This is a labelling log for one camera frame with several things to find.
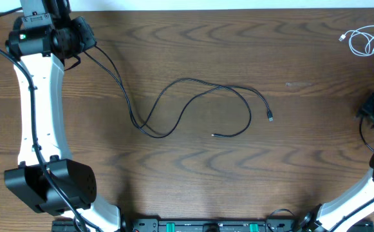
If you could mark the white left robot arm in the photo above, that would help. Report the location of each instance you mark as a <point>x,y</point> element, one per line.
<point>46,178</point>

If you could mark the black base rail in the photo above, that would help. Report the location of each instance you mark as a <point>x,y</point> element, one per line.
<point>154,225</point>

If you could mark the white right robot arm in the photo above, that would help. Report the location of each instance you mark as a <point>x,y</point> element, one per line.
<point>354,204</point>

